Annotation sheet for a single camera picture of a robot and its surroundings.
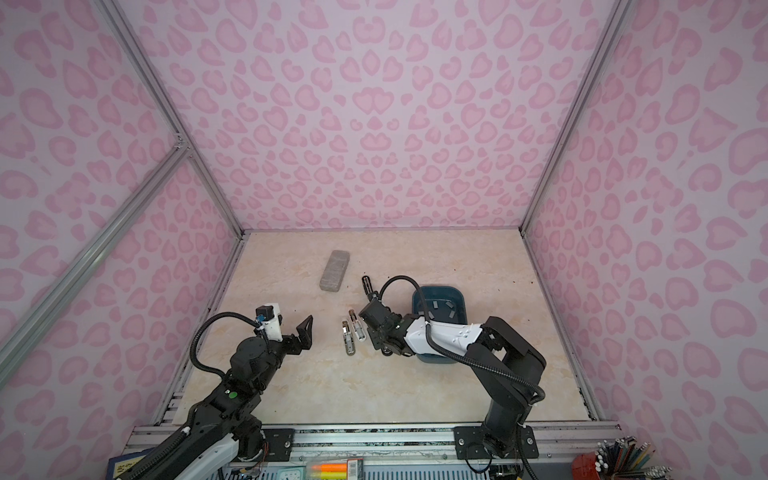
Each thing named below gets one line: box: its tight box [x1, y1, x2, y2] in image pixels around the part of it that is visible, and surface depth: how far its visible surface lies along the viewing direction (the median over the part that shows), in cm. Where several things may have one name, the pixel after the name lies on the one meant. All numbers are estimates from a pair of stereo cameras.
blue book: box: [106, 447, 155, 480], surface depth 71 cm
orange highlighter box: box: [306, 458, 365, 480], surface depth 70 cm
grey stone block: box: [319, 250, 350, 293], surface depth 106 cm
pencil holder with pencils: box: [594, 436, 673, 480], surface depth 61 cm
